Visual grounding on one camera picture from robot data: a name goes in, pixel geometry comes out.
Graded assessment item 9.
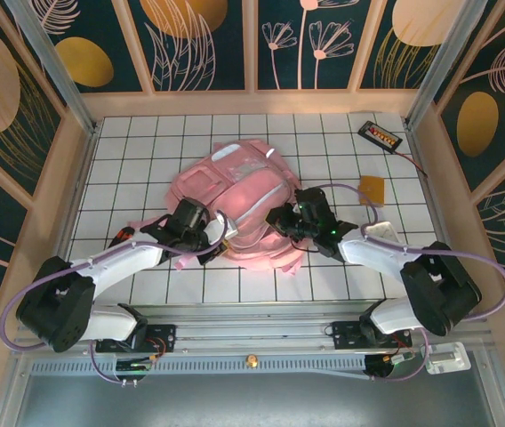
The pink backpack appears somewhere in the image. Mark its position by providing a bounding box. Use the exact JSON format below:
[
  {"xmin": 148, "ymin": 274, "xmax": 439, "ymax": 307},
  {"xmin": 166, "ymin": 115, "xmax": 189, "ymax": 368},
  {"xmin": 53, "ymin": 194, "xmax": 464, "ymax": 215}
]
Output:
[{"xmin": 127, "ymin": 138, "xmax": 308, "ymax": 279}]

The orange brown notebook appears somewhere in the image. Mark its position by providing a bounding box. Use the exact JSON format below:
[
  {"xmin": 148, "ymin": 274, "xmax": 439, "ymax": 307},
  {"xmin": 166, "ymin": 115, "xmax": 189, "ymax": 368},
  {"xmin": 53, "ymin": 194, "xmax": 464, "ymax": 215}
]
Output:
[{"xmin": 358, "ymin": 175, "xmax": 387, "ymax": 205}]

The white grid pattern mat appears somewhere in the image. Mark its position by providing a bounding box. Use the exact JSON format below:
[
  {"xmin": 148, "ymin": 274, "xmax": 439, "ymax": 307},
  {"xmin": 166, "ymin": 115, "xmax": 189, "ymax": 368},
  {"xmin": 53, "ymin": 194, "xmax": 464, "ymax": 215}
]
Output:
[{"xmin": 70, "ymin": 113, "xmax": 456, "ymax": 306}]

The red black utility knife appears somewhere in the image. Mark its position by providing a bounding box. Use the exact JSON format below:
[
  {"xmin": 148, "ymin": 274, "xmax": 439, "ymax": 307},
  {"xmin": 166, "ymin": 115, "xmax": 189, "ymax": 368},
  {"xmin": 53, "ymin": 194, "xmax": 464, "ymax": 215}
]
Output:
[{"xmin": 108, "ymin": 226, "xmax": 138, "ymax": 248}]

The black charger board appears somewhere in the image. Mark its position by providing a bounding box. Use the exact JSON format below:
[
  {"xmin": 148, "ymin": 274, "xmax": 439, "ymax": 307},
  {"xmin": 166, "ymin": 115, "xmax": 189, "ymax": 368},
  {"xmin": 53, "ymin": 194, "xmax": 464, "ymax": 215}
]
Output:
[{"xmin": 357, "ymin": 120, "xmax": 404, "ymax": 154}]

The black controller board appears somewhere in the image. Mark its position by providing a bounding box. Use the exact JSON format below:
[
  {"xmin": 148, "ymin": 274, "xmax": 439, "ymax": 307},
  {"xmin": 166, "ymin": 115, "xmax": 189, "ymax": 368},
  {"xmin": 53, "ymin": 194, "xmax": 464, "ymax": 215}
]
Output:
[
  {"xmin": 365, "ymin": 353, "xmax": 417, "ymax": 379},
  {"xmin": 114, "ymin": 359, "xmax": 156, "ymax": 374}
]

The grey metal panel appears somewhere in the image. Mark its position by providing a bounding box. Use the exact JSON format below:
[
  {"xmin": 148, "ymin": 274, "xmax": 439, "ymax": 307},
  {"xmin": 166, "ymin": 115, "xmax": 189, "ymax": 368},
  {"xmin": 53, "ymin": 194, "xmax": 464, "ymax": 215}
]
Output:
[{"xmin": 0, "ymin": 371, "xmax": 505, "ymax": 427}]

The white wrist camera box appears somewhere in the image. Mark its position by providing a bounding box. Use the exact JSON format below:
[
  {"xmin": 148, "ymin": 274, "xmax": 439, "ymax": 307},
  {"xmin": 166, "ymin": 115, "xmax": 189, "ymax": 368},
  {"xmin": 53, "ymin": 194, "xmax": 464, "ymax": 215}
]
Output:
[{"xmin": 207, "ymin": 211, "xmax": 240, "ymax": 244}]

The aluminium mounting rail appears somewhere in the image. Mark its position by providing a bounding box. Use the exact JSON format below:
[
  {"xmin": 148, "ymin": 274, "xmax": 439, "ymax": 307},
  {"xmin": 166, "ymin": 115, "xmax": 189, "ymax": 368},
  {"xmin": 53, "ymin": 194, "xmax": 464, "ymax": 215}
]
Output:
[{"xmin": 12, "ymin": 304, "xmax": 496, "ymax": 357}]

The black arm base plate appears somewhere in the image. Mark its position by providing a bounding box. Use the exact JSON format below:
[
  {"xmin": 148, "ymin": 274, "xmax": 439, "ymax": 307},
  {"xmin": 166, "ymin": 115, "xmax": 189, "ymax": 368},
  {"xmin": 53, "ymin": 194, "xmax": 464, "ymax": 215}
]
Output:
[
  {"xmin": 95, "ymin": 323, "xmax": 177, "ymax": 355},
  {"xmin": 331, "ymin": 319, "xmax": 413, "ymax": 350}
]

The red black wire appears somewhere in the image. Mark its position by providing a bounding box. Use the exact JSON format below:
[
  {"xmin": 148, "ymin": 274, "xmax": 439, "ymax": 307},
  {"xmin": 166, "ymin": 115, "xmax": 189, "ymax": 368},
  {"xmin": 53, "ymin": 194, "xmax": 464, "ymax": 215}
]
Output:
[{"xmin": 392, "ymin": 149, "xmax": 429, "ymax": 177}]

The grey slotted cable duct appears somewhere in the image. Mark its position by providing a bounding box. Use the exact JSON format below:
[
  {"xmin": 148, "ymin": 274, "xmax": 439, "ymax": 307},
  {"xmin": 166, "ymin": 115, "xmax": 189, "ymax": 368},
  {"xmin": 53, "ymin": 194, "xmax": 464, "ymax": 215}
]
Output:
[{"xmin": 29, "ymin": 353, "xmax": 369, "ymax": 379}]

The clear plastic bracket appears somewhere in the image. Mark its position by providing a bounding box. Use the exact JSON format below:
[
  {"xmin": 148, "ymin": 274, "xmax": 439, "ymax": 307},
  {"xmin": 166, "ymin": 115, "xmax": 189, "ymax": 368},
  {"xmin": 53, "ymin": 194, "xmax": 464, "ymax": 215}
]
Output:
[{"xmin": 421, "ymin": 341, "xmax": 472, "ymax": 375}]

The aluminium frame post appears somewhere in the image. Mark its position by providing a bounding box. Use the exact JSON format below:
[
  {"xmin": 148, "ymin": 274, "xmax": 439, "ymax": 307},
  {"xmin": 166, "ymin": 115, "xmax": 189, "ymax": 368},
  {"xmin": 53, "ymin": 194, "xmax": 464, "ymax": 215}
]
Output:
[
  {"xmin": 4, "ymin": 0, "xmax": 99, "ymax": 135},
  {"xmin": 405, "ymin": 0, "xmax": 490, "ymax": 131}
]

